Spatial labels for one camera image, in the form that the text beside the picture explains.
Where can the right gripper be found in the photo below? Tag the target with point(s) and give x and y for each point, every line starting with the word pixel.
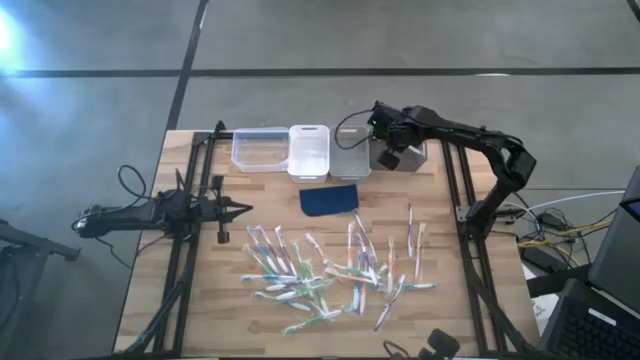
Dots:
pixel 395 130

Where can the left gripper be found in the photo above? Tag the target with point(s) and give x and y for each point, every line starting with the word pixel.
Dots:
pixel 212 210

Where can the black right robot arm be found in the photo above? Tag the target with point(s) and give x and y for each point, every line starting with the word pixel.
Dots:
pixel 465 132

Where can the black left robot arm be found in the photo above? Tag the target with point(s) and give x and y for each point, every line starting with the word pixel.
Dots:
pixel 125 215

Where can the dark grey plastic bin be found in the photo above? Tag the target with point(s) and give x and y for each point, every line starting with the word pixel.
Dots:
pixel 412 160

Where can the light grey plastic bin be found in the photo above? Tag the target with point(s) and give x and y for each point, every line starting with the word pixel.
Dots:
pixel 350 165

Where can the clear plastic bin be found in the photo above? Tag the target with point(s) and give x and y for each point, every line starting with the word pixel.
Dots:
pixel 260 150

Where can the white plastic bin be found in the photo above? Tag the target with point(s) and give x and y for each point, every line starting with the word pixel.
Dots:
pixel 308 155

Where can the dark blue cloth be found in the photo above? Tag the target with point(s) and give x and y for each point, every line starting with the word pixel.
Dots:
pixel 327 200

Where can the small black power adapter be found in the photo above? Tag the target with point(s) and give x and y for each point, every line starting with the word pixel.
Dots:
pixel 552 221

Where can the black power brick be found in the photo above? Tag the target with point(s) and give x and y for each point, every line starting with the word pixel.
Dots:
pixel 542 260

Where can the black floor stand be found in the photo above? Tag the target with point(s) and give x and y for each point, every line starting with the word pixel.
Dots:
pixel 30 240

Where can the white paper sheet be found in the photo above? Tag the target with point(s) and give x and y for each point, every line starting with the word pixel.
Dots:
pixel 542 307

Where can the black laptop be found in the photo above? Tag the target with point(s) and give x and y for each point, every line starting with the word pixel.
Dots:
pixel 590 330

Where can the black table-level camera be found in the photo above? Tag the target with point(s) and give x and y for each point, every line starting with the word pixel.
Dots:
pixel 442 345

